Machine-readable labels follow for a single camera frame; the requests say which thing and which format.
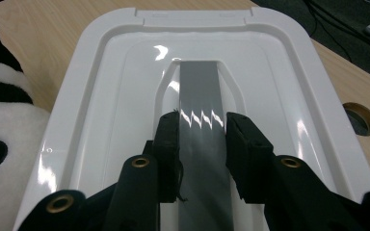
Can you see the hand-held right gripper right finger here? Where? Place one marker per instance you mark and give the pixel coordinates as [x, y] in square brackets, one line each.
[247, 154]

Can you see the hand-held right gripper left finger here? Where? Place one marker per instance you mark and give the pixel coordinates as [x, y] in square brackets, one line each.
[168, 154]

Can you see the white storage box lid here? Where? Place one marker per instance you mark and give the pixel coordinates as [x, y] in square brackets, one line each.
[125, 96]

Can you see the panda plush toy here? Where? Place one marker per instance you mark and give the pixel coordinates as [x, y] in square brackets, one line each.
[9, 128]

